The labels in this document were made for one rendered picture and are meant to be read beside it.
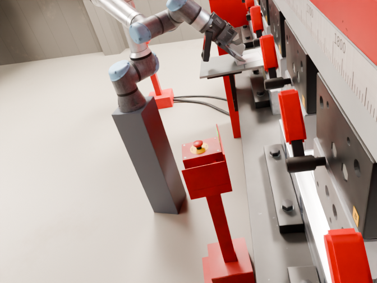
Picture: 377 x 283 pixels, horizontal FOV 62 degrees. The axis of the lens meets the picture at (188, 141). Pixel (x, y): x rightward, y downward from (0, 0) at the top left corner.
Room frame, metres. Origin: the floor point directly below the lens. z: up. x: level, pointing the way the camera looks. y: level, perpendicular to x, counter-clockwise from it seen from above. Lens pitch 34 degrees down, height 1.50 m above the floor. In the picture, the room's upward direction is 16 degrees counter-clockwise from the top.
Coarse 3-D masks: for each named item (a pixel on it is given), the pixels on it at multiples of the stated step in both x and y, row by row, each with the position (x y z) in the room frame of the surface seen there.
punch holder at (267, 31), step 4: (260, 0) 0.86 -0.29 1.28; (264, 0) 0.76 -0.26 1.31; (260, 4) 0.87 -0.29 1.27; (264, 4) 0.76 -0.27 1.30; (268, 4) 0.73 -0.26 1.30; (264, 8) 0.78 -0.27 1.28; (268, 8) 0.73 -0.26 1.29; (264, 12) 0.78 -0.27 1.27; (268, 12) 0.73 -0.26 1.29; (264, 16) 0.79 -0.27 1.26; (268, 16) 0.73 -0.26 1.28; (264, 20) 0.78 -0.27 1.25; (268, 20) 0.73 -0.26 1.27; (264, 24) 0.78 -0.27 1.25; (268, 24) 0.73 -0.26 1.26; (264, 28) 0.79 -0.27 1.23; (268, 28) 0.73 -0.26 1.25; (264, 32) 0.80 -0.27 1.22; (268, 32) 0.73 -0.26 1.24
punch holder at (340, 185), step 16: (320, 80) 0.28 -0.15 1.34; (320, 96) 0.28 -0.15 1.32; (320, 112) 0.27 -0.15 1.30; (336, 112) 0.22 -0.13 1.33; (320, 128) 0.27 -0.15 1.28; (336, 128) 0.22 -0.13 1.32; (352, 128) 0.19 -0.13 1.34; (320, 144) 0.27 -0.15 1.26; (336, 144) 0.22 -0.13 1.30; (352, 144) 0.18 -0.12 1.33; (336, 160) 0.22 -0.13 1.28; (352, 160) 0.18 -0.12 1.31; (368, 160) 0.15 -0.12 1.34; (320, 176) 0.26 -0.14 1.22; (336, 176) 0.21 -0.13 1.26; (352, 176) 0.18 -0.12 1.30; (368, 176) 0.15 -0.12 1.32; (320, 192) 0.26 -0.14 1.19; (336, 192) 0.20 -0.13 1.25; (352, 192) 0.17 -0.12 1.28; (368, 192) 0.15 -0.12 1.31; (336, 208) 0.20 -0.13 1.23; (352, 208) 0.17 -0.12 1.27; (368, 208) 0.15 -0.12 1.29; (336, 224) 0.20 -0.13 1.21; (352, 224) 0.16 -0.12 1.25; (368, 224) 0.15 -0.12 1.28; (368, 240) 0.15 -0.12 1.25; (368, 256) 0.15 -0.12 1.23
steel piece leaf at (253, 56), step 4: (256, 52) 1.21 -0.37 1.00; (244, 56) 1.20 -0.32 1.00; (248, 56) 1.19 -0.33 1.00; (252, 56) 1.18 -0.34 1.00; (256, 56) 1.17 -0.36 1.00; (260, 56) 1.16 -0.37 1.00; (236, 60) 1.14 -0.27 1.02; (248, 60) 1.15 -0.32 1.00; (252, 60) 1.14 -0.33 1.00; (256, 60) 1.13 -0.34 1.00; (240, 64) 1.14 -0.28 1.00
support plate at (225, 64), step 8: (256, 48) 1.25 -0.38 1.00; (216, 56) 1.29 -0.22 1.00; (224, 56) 1.27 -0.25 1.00; (208, 64) 1.23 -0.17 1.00; (216, 64) 1.21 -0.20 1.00; (224, 64) 1.19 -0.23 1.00; (232, 64) 1.16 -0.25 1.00; (248, 64) 1.12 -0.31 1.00; (256, 64) 1.10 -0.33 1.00; (200, 72) 1.17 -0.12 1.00; (208, 72) 1.15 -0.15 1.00; (216, 72) 1.13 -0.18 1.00; (224, 72) 1.11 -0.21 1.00; (232, 72) 1.11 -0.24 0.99
